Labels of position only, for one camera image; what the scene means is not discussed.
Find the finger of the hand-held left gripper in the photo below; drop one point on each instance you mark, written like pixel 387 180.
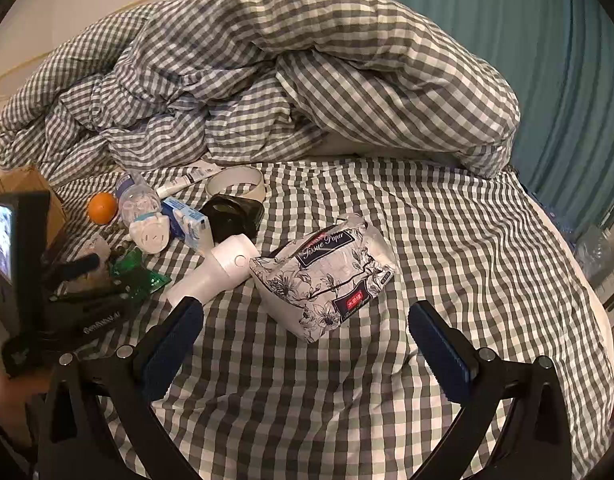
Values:
pixel 94 297
pixel 77 267

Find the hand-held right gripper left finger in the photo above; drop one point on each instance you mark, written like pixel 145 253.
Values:
pixel 173 347

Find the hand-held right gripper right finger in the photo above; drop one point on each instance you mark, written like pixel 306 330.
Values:
pixel 439 350

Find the clear plastic wrapper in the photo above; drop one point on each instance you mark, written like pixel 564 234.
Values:
pixel 94 249

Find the green foil packet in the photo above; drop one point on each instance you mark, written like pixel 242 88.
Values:
pixel 137 274

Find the orange fruit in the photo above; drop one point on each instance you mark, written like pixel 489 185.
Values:
pixel 103 208

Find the white plug adapter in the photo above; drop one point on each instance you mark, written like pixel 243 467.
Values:
pixel 148 233

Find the clear plastic bottle blue label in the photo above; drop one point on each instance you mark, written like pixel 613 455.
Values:
pixel 133 199

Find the brown cardboard box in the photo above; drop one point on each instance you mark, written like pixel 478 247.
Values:
pixel 32 180

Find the white cylindrical flashlight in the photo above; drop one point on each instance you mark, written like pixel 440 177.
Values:
pixel 222 266

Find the small blue white carton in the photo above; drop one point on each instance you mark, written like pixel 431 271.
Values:
pixel 189 222

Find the floral tissue pack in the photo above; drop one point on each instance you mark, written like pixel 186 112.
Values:
pixel 327 275

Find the white squeeze tube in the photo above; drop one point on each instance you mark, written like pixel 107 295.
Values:
pixel 187 180

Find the black plastic case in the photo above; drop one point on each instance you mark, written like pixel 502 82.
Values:
pixel 234 220

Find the clear tape roll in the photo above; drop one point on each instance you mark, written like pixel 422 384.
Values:
pixel 222 186

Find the person's left forearm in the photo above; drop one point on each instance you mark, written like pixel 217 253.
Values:
pixel 9 400

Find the grey checked bedsheet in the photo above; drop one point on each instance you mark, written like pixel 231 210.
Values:
pixel 337 400

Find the large clear water bottle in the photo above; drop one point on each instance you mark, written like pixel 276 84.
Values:
pixel 593 255

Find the grey checked duvet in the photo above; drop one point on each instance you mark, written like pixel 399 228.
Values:
pixel 287 70

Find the teal curtain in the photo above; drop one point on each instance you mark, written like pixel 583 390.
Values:
pixel 512 60

